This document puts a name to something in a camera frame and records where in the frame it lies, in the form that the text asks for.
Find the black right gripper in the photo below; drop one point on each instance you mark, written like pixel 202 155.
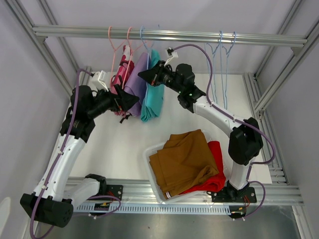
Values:
pixel 149 74

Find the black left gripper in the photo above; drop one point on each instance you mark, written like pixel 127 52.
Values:
pixel 125 102

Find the pink wire hanger lilac trousers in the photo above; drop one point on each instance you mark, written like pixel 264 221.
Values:
pixel 131 55

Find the pink wire hanger camouflage trousers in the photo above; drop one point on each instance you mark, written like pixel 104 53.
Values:
pixel 114 53

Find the blue wire hanger teal trousers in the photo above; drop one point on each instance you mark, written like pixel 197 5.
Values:
pixel 147 49

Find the blue wire hanger brown trousers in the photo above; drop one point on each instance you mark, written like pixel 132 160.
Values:
pixel 217 68

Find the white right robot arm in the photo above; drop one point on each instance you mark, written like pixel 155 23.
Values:
pixel 245 140

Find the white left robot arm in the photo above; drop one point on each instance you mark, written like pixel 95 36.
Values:
pixel 49 202

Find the white plastic mesh basket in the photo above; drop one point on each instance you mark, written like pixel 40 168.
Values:
pixel 154 169

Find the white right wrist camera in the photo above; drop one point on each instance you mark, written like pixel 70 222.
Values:
pixel 171 55

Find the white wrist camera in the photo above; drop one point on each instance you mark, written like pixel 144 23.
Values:
pixel 171 55
pixel 98 80

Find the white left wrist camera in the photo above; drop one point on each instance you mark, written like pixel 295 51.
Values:
pixel 98 80

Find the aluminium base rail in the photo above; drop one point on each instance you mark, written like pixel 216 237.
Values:
pixel 140 192

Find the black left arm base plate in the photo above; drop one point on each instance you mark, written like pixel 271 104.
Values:
pixel 112 190

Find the left aluminium frame struts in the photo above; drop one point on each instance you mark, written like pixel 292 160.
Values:
pixel 54 51

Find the aluminium frame struts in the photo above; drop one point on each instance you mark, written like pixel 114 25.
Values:
pixel 54 51
pixel 285 94

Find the white slotted cable duct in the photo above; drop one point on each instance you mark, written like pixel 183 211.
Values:
pixel 180 209

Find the aluminium hanging rail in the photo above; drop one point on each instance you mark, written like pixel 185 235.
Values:
pixel 170 35

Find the right aluminium frame struts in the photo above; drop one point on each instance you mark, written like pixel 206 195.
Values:
pixel 285 94

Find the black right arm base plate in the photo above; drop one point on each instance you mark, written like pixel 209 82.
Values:
pixel 232 195

